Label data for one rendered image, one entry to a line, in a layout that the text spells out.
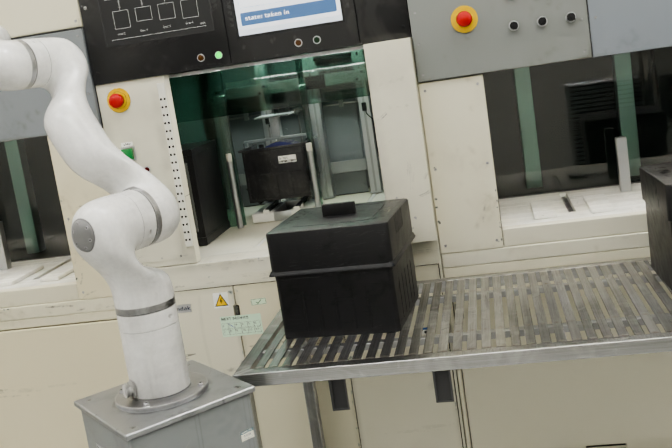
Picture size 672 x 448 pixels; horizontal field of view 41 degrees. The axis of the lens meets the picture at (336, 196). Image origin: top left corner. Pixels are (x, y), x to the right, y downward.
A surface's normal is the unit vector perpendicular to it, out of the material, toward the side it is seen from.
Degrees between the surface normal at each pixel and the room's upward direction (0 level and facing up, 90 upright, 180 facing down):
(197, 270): 90
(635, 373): 90
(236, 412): 90
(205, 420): 90
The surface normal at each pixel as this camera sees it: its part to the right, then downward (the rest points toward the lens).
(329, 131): -0.15, 0.18
